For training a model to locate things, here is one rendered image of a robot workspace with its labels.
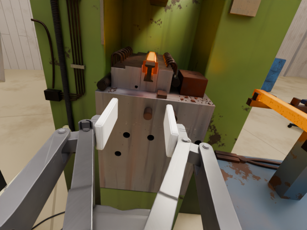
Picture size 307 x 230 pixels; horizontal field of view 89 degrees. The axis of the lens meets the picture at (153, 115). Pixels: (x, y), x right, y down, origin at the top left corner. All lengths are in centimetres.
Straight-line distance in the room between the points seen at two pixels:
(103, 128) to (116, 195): 67
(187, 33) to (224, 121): 53
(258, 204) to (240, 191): 5
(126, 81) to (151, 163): 33
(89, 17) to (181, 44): 53
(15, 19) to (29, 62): 82
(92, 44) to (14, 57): 402
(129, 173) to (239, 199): 40
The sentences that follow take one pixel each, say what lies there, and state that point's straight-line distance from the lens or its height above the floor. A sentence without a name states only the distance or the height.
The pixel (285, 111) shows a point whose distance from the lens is 48.
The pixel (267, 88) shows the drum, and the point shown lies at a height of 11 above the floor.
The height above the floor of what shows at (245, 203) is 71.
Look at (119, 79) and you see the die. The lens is 54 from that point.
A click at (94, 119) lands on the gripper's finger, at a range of 18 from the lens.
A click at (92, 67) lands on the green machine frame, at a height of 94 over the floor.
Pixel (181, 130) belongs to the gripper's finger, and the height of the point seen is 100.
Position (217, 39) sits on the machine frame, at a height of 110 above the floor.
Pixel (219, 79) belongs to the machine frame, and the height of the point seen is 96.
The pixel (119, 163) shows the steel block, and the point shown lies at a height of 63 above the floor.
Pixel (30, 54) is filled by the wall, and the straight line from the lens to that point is 458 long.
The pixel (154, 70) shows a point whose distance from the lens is 51.
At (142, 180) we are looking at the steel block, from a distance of 72.
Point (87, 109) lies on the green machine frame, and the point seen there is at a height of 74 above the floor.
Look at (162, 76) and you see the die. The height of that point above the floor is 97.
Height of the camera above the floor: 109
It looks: 28 degrees down
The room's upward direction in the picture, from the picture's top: 8 degrees clockwise
